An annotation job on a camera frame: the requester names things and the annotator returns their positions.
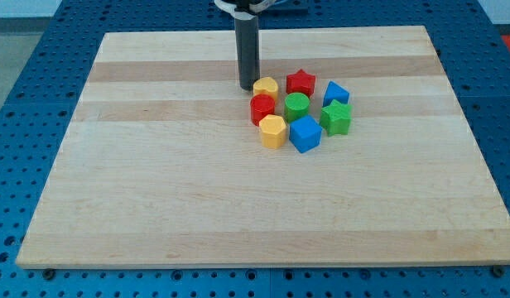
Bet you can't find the white cable at tool top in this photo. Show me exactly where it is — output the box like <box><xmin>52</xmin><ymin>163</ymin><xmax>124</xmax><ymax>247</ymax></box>
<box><xmin>214</xmin><ymin>0</ymin><xmax>277</xmax><ymax>20</ymax></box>

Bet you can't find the red star block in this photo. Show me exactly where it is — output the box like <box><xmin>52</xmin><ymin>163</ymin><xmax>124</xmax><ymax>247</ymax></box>
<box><xmin>286</xmin><ymin>69</ymin><xmax>316</xmax><ymax>98</ymax></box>

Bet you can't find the green cylinder block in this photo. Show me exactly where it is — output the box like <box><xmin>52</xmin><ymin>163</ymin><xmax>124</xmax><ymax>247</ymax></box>
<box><xmin>284</xmin><ymin>93</ymin><xmax>310</xmax><ymax>123</ymax></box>

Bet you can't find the blue cube block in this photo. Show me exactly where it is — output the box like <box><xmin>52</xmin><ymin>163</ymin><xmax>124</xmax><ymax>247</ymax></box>
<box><xmin>289</xmin><ymin>115</ymin><xmax>322</xmax><ymax>153</ymax></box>

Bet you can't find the wooden board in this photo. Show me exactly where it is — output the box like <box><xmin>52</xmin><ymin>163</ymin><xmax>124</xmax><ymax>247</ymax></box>
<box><xmin>16</xmin><ymin>26</ymin><xmax>510</xmax><ymax>269</ymax></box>

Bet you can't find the red cylinder block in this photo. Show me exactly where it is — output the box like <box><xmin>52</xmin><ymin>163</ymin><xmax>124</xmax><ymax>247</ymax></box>
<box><xmin>250</xmin><ymin>94</ymin><xmax>275</xmax><ymax>126</ymax></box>

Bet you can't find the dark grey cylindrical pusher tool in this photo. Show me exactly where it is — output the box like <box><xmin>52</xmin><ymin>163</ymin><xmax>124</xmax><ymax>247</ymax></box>
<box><xmin>233</xmin><ymin>11</ymin><xmax>260</xmax><ymax>91</ymax></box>

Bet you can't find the green star block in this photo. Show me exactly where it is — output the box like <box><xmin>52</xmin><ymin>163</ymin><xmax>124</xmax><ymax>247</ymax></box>
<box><xmin>320</xmin><ymin>100</ymin><xmax>353</xmax><ymax>137</ymax></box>

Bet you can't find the yellow hexagon block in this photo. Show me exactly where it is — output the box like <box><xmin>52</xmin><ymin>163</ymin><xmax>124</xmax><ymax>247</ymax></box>
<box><xmin>259</xmin><ymin>114</ymin><xmax>287</xmax><ymax>149</ymax></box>

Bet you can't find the yellow heart block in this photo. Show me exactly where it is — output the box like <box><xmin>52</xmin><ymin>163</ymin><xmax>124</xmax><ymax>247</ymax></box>
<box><xmin>253</xmin><ymin>77</ymin><xmax>279</xmax><ymax>103</ymax></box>

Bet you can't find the blue triangle block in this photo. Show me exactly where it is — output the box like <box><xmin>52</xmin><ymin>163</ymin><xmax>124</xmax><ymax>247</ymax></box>
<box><xmin>322</xmin><ymin>81</ymin><xmax>350</xmax><ymax>107</ymax></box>

